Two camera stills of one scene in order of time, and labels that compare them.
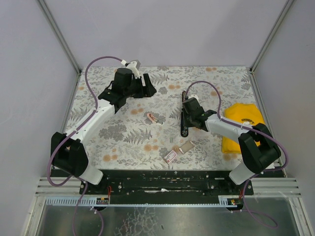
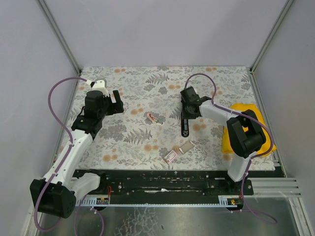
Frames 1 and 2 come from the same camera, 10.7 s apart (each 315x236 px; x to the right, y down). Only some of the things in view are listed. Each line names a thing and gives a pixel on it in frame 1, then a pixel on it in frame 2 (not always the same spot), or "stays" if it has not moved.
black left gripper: (141, 86) -> (114, 105)
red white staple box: (170, 157) stays
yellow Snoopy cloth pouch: (244, 114) stays
